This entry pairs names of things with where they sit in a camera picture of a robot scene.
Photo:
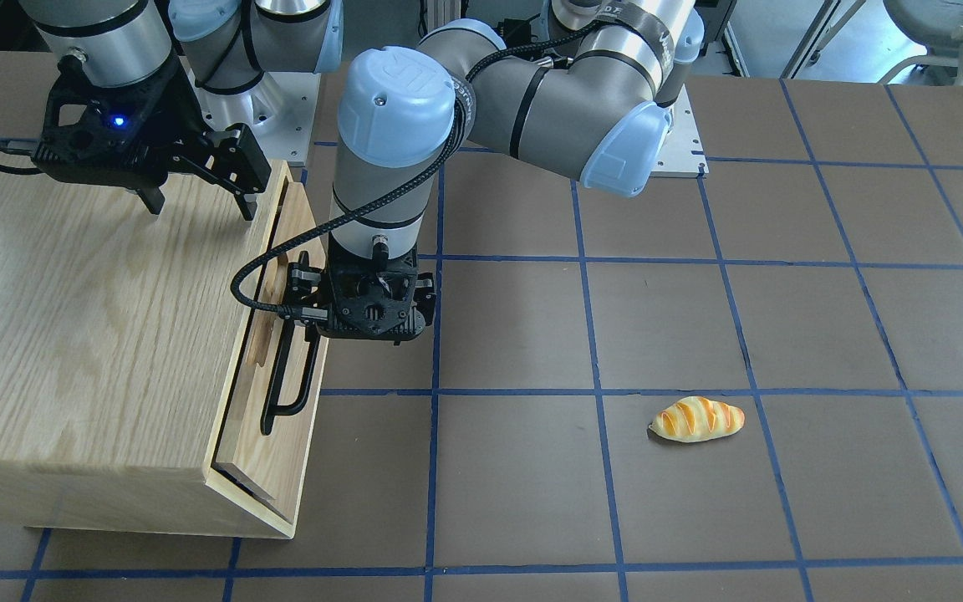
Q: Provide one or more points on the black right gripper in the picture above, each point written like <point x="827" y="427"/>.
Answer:
<point x="170" y="107"/>

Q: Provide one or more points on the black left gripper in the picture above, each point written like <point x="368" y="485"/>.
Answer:
<point x="301" y="277"/>

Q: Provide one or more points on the wooden drawer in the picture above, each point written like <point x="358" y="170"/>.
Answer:
<point x="281" y="376"/>

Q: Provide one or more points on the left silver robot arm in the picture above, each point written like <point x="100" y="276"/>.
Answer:
<point x="601" y="120"/>

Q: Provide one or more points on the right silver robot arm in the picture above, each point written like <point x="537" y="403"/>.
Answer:
<point x="225" y="46"/>

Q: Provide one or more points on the wooden drawer cabinet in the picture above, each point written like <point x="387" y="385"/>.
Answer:
<point x="131" y="380"/>

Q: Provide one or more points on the toy bread loaf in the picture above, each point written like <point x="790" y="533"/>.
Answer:
<point x="697" y="419"/>

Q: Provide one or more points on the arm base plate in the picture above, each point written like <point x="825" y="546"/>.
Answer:
<point x="680" y="154"/>
<point x="280" y="111"/>

